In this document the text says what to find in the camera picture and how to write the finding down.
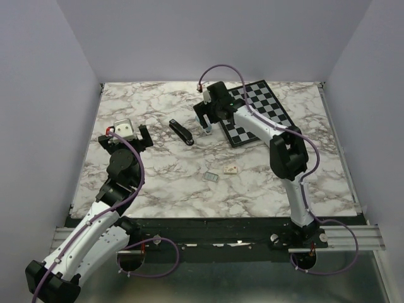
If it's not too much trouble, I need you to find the light blue mini stapler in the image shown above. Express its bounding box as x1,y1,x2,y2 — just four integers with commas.
195,116,212,134

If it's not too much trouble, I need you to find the black stapler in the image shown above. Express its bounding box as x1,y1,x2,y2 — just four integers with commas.
169,119,194,146

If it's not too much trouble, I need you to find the cream staple box sleeve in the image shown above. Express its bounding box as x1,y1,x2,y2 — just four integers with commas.
223,165,237,175

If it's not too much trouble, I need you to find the staple box tray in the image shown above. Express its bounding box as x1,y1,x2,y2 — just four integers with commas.
203,172,219,182

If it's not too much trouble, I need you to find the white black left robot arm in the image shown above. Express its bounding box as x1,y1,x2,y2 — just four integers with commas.
25,119,153,302

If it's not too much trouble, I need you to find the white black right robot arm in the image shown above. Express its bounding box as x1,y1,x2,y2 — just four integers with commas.
193,81,315,247

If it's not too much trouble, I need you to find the black grey chessboard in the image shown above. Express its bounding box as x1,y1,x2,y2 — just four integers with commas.
219,80,297,148

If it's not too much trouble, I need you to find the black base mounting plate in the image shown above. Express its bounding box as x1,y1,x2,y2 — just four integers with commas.
64,217,370,264

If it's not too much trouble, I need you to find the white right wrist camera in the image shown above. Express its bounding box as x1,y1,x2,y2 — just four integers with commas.
197,84,211,104

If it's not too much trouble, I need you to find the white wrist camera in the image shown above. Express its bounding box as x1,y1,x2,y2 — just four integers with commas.
107,119,135,140
197,84,211,104

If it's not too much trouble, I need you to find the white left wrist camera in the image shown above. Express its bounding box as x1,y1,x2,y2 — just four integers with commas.
107,119,135,140

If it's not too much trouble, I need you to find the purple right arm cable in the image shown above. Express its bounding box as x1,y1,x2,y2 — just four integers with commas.
197,64,359,275

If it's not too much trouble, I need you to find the aluminium frame rail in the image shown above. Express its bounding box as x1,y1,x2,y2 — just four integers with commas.
50,225,386,253

